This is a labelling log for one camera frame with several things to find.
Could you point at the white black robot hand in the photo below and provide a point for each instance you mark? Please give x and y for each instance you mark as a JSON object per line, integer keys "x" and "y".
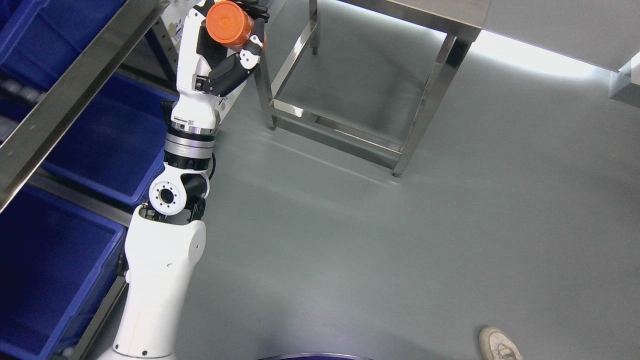
{"x": 208, "y": 71}

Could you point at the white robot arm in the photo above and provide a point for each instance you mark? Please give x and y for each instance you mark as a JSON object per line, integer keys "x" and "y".
{"x": 166, "y": 238}

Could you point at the metal shelf rack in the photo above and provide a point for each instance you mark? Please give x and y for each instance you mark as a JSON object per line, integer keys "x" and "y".
{"x": 41, "y": 127}

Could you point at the blue bin lower left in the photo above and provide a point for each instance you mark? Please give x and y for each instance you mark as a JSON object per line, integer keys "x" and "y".
{"x": 115, "y": 147}

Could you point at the blue bin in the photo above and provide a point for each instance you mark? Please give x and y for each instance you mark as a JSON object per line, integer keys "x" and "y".
{"x": 115, "y": 147}
{"x": 40, "y": 39}
{"x": 57, "y": 262}

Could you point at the blue bin upper left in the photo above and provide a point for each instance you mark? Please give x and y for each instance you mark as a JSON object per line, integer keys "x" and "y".
{"x": 40, "y": 39}

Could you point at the blue bin lower middle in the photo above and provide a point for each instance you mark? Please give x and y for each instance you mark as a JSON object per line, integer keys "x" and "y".
{"x": 57, "y": 262}

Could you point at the stainless steel table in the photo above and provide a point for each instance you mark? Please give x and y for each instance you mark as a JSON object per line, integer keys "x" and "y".
{"x": 514, "y": 113}

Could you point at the white shoe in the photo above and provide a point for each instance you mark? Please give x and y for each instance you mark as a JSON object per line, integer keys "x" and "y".
{"x": 495, "y": 345}

